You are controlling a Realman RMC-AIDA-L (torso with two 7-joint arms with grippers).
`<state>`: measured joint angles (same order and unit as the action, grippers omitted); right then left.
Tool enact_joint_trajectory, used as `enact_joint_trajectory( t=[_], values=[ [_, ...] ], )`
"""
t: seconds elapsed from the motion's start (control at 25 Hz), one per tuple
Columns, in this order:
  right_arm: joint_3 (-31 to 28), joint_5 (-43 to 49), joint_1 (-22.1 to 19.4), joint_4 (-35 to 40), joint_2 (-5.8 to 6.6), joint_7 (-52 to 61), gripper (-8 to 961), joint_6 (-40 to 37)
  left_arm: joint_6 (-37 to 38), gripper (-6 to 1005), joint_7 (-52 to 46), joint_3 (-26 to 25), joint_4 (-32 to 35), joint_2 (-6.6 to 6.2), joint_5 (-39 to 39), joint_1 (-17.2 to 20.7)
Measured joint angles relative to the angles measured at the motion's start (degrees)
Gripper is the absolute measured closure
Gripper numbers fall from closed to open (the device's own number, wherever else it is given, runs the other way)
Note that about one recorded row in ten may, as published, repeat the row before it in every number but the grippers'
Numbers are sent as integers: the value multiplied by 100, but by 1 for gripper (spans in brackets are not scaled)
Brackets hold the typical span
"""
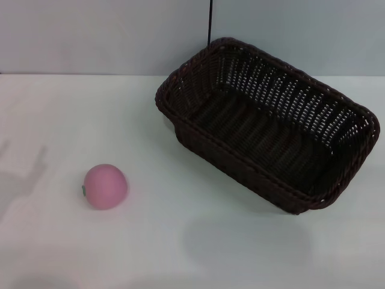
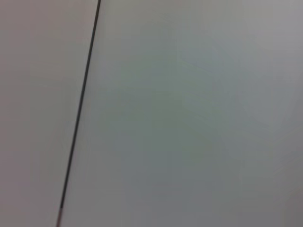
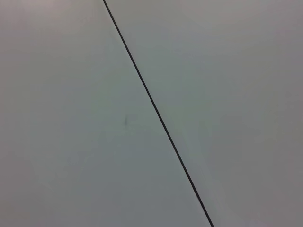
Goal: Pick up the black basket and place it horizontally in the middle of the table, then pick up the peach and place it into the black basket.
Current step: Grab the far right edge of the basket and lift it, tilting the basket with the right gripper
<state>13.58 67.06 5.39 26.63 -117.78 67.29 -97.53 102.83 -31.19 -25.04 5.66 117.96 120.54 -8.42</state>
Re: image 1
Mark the dark brown woven basket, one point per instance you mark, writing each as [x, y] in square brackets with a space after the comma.
[255, 129]

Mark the pink toy peach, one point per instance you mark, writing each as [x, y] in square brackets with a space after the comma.
[106, 186]

